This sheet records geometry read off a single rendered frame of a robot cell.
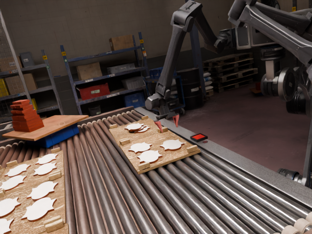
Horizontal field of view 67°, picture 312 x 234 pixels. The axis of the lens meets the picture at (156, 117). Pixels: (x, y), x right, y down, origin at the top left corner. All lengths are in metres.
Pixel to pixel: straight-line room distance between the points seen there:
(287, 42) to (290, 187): 0.52
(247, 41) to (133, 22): 5.20
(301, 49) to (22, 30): 5.89
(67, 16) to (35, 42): 0.95
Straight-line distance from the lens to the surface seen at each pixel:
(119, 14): 6.52
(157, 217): 0.89
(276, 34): 0.98
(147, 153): 1.29
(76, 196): 1.16
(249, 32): 1.58
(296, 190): 1.00
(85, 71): 5.66
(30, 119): 2.07
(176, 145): 1.32
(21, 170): 1.62
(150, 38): 6.68
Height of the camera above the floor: 1.48
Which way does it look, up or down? 16 degrees down
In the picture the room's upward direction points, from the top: 11 degrees counter-clockwise
